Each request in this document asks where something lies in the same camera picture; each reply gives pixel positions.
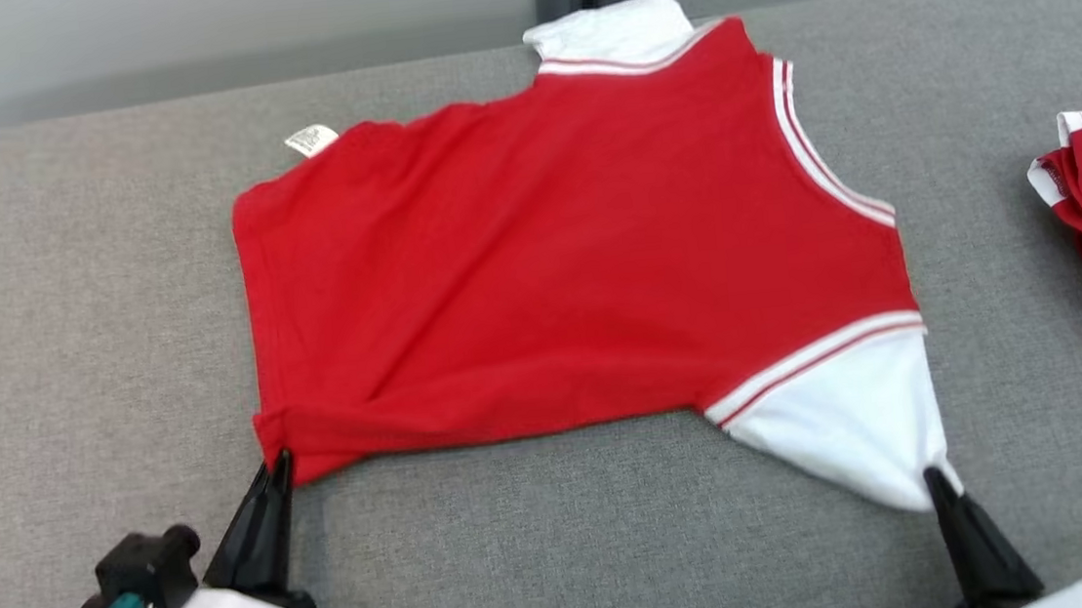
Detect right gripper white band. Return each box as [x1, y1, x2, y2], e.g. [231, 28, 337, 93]
[924, 455, 1082, 608]

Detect red jersey shirt white sleeves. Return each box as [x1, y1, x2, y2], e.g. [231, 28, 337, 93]
[216, 0, 967, 572]

